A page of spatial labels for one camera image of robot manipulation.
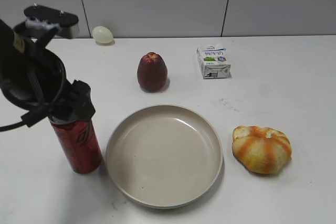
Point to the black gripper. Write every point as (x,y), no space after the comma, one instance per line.
(34,78)

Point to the red cola can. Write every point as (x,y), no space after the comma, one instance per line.
(80,145)

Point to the beige round plate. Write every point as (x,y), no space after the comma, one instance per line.
(164,156)

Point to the white egg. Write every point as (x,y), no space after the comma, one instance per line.
(102,35)

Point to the dark red wax apple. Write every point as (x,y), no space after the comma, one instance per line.
(152,72)

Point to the small white milk carton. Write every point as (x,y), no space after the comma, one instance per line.
(213,62)

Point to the orange striped bread bun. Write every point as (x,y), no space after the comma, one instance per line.
(262,150)

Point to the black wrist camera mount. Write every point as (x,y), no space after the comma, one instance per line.
(41,19)

